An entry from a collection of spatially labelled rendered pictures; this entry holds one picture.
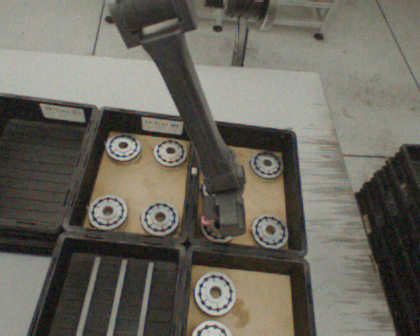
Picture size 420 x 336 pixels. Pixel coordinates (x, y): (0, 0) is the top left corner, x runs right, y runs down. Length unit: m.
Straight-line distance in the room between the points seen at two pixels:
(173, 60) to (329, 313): 0.87
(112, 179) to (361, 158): 1.76
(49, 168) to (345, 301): 0.95
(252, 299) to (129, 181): 0.47
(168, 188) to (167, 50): 0.58
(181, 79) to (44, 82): 1.04
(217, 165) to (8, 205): 0.63
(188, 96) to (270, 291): 0.59
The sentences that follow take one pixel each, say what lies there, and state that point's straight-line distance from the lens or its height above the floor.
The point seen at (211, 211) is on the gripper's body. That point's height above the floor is 0.96.
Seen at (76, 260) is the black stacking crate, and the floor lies 0.83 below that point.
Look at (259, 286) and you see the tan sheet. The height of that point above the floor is 0.83.
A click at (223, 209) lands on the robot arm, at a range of 0.76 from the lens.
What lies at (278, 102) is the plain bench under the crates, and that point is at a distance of 1.53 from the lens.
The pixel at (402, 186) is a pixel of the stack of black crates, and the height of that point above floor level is 0.50.
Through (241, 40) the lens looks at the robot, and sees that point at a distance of 1.75.
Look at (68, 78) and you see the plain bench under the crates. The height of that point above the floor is 0.70.
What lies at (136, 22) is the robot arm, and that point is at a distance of 0.53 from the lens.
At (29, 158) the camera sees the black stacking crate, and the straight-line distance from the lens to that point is 1.17.
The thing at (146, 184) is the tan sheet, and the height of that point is 0.83.
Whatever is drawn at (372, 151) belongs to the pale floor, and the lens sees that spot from 2.56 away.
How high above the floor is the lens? 1.75
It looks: 56 degrees down
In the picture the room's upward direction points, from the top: 11 degrees clockwise
